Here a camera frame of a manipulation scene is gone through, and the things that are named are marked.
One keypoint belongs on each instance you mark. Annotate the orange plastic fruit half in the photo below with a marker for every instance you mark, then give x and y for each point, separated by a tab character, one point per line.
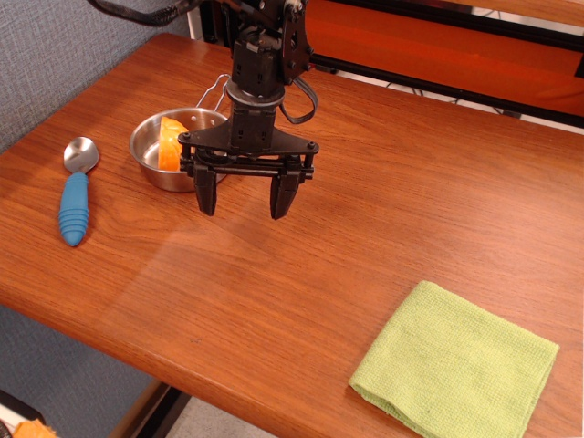
170	150

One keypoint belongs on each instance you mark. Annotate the small steel saucepan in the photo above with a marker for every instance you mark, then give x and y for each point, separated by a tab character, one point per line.
154	143

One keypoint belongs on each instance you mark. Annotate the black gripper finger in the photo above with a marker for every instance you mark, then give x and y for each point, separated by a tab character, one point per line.
205	188
284	186

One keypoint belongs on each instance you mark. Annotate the orange toy at corner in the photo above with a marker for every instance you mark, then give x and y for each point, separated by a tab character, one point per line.
33	429

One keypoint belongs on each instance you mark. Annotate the orange panel black frame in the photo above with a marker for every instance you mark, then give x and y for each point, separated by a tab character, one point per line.
448	48

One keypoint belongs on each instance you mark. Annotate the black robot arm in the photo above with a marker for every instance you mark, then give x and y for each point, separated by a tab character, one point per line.
270	51

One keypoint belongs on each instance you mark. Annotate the green folded cloth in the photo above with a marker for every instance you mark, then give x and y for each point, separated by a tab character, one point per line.
445	367

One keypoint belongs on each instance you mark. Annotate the blue handled metal spoon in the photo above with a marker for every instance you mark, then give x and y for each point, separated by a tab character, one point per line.
80	156

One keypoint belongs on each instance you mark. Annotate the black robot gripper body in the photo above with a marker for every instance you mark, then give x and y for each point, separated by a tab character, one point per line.
248	143

